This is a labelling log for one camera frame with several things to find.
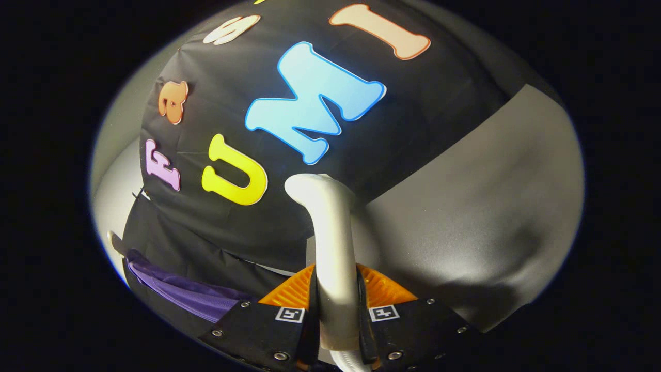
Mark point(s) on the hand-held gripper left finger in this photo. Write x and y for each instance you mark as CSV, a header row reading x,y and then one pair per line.
x,y
263,336

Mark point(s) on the purple jacket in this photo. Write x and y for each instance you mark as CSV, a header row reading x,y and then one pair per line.
x,y
196,297

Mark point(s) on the white garment steamer head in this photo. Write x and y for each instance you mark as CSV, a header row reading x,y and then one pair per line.
x,y
333,248

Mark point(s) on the grey drawer cabinet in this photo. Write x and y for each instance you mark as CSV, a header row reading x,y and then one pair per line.
x,y
465,206

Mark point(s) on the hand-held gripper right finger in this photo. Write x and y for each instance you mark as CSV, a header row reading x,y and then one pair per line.
x,y
418,330

